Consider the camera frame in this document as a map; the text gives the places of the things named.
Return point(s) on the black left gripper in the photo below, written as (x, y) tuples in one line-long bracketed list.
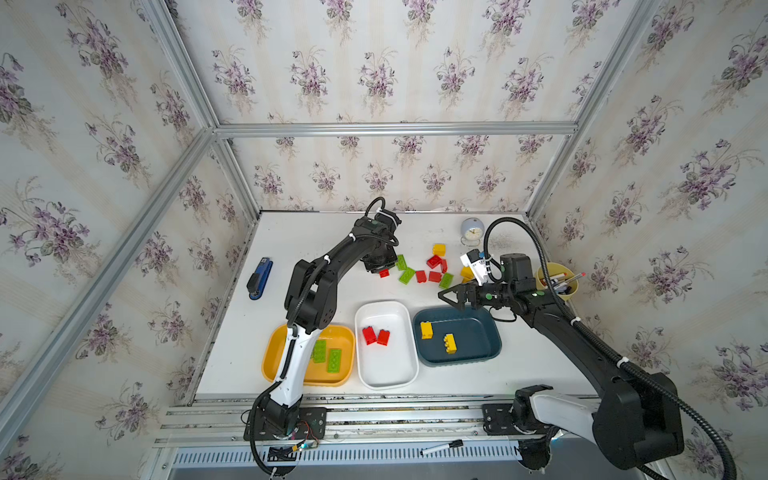
[(381, 261)]

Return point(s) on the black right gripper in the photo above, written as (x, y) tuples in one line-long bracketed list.
[(472, 294)]

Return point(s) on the yellow lego brick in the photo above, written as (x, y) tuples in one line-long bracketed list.
[(450, 344), (439, 250), (426, 330), (466, 273)]

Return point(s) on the long green lego brick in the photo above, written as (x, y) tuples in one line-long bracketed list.
[(319, 352)]

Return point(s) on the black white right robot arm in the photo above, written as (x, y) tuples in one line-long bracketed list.
[(635, 418)]

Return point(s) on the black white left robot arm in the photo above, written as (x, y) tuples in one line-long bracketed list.
[(311, 304)]

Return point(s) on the dark teal plastic tray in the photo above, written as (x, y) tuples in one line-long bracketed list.
[(475, 332)]

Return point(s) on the small white alarm clock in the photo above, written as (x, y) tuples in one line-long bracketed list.
[(472, 232)]

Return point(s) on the yellow plastic tray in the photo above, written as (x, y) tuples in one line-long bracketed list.
[(339, 337)]

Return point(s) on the yellow pen cup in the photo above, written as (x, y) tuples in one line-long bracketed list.
[(564, 281)]

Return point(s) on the white plastic tray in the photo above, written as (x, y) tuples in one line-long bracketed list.
[(386, 367)]

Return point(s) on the blue stapler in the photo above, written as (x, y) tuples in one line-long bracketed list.
[(257, 281)]

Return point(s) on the black marker pen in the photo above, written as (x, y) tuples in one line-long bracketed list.
[(458, 443)]

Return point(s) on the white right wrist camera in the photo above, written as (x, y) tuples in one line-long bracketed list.
[(476, 261)]

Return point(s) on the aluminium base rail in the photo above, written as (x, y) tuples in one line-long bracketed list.
[(334, 430)]

